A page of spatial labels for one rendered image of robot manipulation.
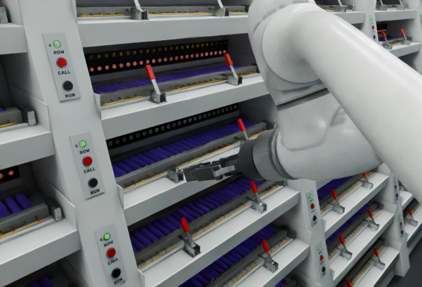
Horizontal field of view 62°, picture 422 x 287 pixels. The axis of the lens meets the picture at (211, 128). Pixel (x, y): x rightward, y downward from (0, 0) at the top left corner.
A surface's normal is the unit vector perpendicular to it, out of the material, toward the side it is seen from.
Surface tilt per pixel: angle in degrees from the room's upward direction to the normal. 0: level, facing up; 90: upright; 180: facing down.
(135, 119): 109
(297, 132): 88
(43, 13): 90
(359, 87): 60
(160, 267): 19
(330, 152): 94
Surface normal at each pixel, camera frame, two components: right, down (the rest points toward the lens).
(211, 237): 0.04, -0.93
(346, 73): -0.85, -0.33
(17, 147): 0.70, 0.28
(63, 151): 0.67, -0.04
